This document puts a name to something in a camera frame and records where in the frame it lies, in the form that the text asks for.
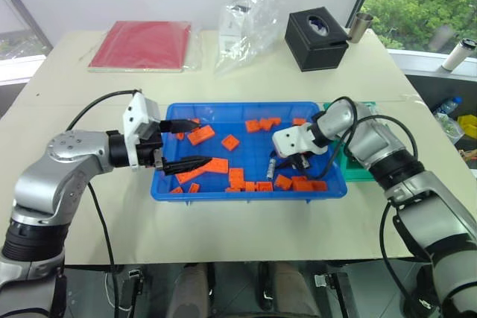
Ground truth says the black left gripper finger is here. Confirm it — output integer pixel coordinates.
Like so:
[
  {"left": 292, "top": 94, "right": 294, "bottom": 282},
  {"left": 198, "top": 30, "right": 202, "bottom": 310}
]
[
  {"left": 159, "top": 118, "right": 202, "bottom": 135},
  {"left": 162, "top": 156, "right": 212, "bottom": 177}
]

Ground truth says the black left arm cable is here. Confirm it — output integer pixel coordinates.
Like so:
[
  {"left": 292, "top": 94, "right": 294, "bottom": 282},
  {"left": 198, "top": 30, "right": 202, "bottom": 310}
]
[{"left": 68, "top": 89, "right": 145, "bottom": 318}]

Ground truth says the long orange toy brick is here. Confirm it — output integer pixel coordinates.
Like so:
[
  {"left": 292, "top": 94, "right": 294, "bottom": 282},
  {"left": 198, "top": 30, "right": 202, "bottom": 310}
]
[{"left": 175, "top": 166, "right": 207, "bottom": 185}]

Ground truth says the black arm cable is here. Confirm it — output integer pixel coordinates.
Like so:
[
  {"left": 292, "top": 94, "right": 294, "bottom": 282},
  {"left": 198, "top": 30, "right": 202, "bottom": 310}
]
[
  {"left": 68, "top": 89, "right": 145, "bottom": 318},
  {"left": 303, "top": 95, "right": 424, "bottom": 318}
]

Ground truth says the clear water bottle blue cap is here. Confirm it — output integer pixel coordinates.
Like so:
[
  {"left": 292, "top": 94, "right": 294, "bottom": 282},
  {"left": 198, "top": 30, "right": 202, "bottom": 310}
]
[{"left": 432, "top": 96, "right": 464, "bottom": 116}]

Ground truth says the black table leg frame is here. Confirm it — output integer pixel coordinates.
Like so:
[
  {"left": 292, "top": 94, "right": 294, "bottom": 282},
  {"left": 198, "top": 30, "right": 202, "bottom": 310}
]
[
  {"left": 113, "top": 264, "right": 147, "bottom": 318},
  {"left": 312, "top": 270, "right": 359, "bottom": 318}
]

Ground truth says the blue plastic bin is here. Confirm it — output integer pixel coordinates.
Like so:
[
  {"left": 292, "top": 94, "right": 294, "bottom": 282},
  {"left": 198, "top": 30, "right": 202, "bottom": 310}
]
[{"left": 150, "top": 101, "right": 349, "bottom": 203}]

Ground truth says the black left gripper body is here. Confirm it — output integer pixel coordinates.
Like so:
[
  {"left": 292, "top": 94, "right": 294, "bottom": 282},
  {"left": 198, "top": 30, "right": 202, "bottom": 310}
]
[{"left": 135, "top": 121, "right": 165, "bottom": 171}]

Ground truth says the large orange toy brick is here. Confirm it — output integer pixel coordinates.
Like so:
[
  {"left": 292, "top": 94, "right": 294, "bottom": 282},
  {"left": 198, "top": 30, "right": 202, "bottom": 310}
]
[
  {"left": 203, "top": 156, "right": 230, "bottom": 175},
  {"left": 186, "top": 124, "right": 217, "bottom": 147}
]

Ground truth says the silver cylindrical battery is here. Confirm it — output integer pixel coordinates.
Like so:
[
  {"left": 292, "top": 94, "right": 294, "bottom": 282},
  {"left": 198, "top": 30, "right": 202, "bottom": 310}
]
[{"left": 265, "top": 157, "right": 279, "bottom": 179}]

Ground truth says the white box in bag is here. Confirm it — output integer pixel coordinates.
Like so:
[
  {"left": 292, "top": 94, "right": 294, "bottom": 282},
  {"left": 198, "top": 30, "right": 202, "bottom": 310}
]
[{"left": 218, "top": 4, "right": 255, "bottom": 55}]

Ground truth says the crumpled clear plastic bag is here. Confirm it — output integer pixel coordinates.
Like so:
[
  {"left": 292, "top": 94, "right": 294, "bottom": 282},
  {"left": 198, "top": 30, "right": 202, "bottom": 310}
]
[{"left": 433, "top": 110, "right": 466, "bottom": 144}]

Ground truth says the white tumbler with dark lid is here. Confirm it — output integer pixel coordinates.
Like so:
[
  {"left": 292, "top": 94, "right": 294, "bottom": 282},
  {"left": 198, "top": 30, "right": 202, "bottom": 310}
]
[{"left": 440, "top": 37, "right": 477, "bottom": 73}]

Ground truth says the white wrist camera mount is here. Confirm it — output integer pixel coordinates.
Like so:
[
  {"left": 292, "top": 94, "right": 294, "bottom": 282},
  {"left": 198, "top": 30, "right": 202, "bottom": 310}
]
[
  {"left": 122, "top": 91, "right": 162, "bottom": 172},
  {"left": 271, "top": 124, "right": 318, "bottom": 159}
]

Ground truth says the red flat folder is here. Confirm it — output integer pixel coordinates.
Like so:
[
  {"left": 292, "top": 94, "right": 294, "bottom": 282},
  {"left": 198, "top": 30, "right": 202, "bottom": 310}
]
[{"left": 87, "top": 20, "right": 192, "bottom": 74}]

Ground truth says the black tissue box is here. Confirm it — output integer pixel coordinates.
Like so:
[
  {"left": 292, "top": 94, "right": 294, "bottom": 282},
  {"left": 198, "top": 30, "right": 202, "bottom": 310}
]
[{"left": 284, "top": 6, "right": 350, "bottom": 73}]

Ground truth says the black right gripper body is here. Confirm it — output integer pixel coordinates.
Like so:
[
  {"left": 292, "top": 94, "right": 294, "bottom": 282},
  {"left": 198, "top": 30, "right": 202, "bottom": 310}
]
[{"left": 270, "top": 150, "right": 312, "bottom": 169}]

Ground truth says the grey metal cup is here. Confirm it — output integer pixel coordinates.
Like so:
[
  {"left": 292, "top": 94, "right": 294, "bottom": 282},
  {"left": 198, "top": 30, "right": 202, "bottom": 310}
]
[{"left": 347, "top": 11, "right": 374, "bottom": 45}]

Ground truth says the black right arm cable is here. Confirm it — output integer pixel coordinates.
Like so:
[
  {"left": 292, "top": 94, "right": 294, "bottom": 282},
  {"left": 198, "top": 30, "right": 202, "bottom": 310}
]
[{"left": 303, "top": 95, "right": 424, "bottom": 318}]

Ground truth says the green plastic bin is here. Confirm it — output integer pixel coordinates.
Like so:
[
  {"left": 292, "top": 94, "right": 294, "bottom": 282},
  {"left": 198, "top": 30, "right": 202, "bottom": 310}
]
[{"left": 322, "top": 101, "right": 378, "bottom": 183}]

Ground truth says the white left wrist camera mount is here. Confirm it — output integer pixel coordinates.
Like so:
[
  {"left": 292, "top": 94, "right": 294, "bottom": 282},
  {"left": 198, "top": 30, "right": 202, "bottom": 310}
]
[{"left": 122, "top": 91, "right": 162, "bottom": 172}]

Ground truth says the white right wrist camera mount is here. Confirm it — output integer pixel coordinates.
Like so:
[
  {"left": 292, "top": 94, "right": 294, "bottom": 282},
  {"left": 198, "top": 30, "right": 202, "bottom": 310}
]
[{"left": 271, "top": 124, "right": 318, "bottom": 159}]

